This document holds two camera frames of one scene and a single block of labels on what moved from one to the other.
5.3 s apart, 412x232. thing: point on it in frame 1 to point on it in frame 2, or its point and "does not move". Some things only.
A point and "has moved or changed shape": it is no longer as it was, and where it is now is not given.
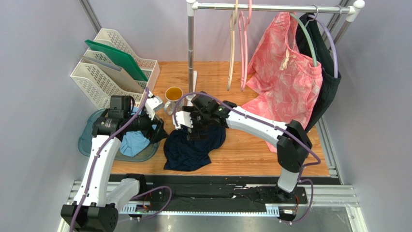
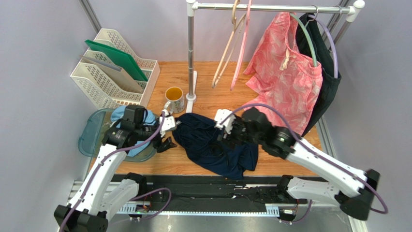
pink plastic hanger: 241,20 has moved or changed shape
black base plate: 209,193 does not move
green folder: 126,62 does not move
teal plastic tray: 85,141 does not move
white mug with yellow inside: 172,94 does not move
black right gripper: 196,125 to 227,136
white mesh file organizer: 111,68 does not move
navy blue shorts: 182,154 has moved or changed shape
